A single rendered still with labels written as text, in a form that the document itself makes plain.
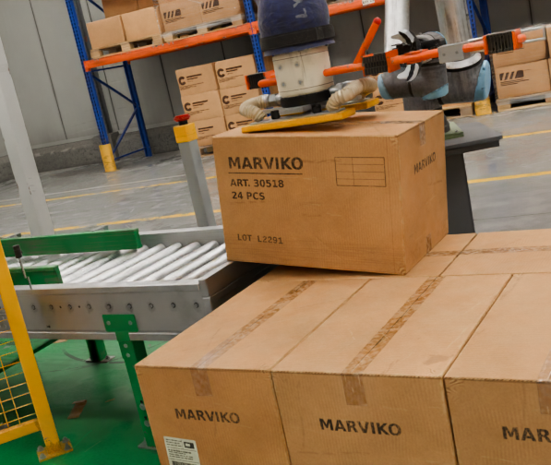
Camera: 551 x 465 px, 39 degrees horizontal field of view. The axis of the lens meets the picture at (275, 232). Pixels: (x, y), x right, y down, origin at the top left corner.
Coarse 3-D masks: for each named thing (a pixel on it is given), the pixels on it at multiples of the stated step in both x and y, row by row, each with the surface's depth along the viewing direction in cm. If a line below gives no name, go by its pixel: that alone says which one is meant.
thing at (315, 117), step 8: (312, 104) 229; (320, 104) 228; (272, 112) 235; (320, 112) 228; (328, 112) 224; (336, 112) 223; (344, 112) 222; (352, 112) 226; (264, 120) 238; (272, 120) 233; (280, 120) 232; (288, 120) 229; (296, 120) 228; (304, 120) 226; (312, 120) 225; (320, 120) 224; (328, 120) 223; (336, 120) 222; (248, 128) 236; (256, 128) 235; (264, 128) 233; (272, 128) 232
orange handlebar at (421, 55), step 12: (468, 48) 210; (480, 48) 208; (396, 60) 220; (408, 60) 218; (420, 60) 217; (324, 72) 231; (336, 72) 230; (348, 72) 228; (264, 84) 242; (276, 84) 241
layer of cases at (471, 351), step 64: (448, 256) 228; (512, 256) 216; (256, 320) 209; (320, 320) 199; (384, 320) 189; (448, 320) 181; (512, 320) 173; (192, 384) 187; (256, 384) 178; (320, 384) 169; (384, 384) 161; (448, 384) 154; (512, 384) 147; (192, 448) 194; (256, 448) 184; (320, 448) 174; (384, 448) 166; (448, 448) 158; (512, 448) 151
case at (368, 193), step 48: (240, 144) 234; (288, 144) 226; (336, 144) 218; (384, 144) 212; (432, 144) 234; (240, 192) 239; (288, 192) 231; (336, 192) 223; (384, 192) 216; (432, 192) 236; (240, 240) 244; (288, 240) 236; (336, 240) 228; (384, 240) 220; (432, 240) 239
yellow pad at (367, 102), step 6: (348, 102) 240; (354, 102) 239; (360, 102) 238; (366, 102) 236; (372, 102) 239; (378, 102) 244; (324, 108) 244; (360, 108) 237; (366, 108) 237; (288, 114) 250
